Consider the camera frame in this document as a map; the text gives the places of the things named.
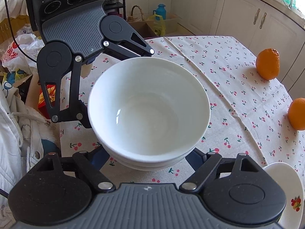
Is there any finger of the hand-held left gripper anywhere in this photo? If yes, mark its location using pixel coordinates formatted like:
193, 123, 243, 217
102, 26, 155, 61
38, 55, 93, 129

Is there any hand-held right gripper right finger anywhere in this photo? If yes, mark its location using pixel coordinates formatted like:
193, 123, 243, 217
179, 148, 262, 192

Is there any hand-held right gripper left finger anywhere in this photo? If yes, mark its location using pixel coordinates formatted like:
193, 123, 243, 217
37, 145, 115, 192

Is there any white ceramic bowl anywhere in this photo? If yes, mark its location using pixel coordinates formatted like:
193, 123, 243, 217
112, 156, 187, 172
101, 143, 194, 167
88, 57, 211, 161

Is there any stained white fruit print plate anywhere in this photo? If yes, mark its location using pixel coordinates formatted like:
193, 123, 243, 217
262, 162, 304, 229

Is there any yellow plastic bag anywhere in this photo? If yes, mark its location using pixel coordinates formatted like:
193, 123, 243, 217
146, 14, 166, 36

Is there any wicker basket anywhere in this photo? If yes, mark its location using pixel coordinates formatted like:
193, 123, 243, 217
127, 5, 145, 23

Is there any brown cardboard box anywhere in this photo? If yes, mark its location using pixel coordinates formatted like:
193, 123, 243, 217
129, 14, 191, 39

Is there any blue thermos jug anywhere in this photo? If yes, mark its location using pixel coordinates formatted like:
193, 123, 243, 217
152, 4, 166, 21

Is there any red printed carton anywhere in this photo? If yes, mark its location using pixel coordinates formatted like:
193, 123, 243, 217
38, 83, 59, 120

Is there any black metal rack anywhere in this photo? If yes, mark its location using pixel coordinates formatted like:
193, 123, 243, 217
105, 0, 127, 20

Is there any white printed plastic bag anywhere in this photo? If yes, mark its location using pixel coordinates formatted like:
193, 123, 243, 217
2, 33, 46, 72

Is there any person's white jacket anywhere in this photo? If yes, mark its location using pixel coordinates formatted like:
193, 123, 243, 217
0, 86, 61, 196

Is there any cherry print tablecloth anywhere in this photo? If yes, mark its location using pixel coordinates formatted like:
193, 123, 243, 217
58, 36, 305, 196

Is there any orange with green leaf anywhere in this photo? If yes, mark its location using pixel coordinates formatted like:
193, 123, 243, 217
287, 98, 305, 131

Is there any orange with bumpy top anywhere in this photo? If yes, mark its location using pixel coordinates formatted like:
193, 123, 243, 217
256, 48, 281, 81

